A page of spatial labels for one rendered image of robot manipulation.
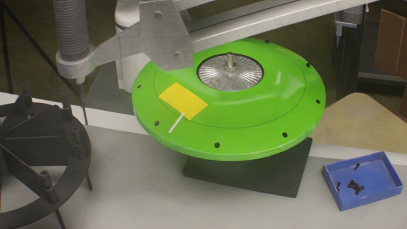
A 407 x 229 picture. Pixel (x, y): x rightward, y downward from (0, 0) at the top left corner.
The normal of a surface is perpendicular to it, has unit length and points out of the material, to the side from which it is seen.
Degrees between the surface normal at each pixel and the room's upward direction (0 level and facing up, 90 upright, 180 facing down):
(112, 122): 0
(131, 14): 18
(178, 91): 13
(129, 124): 0
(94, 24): 0
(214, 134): 24
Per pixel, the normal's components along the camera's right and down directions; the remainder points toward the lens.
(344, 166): 0.21, 0.59
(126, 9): -0.12, -0.52
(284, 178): -0.01, -0.79
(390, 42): -0.60, 0.49
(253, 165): 0.56, 0.50
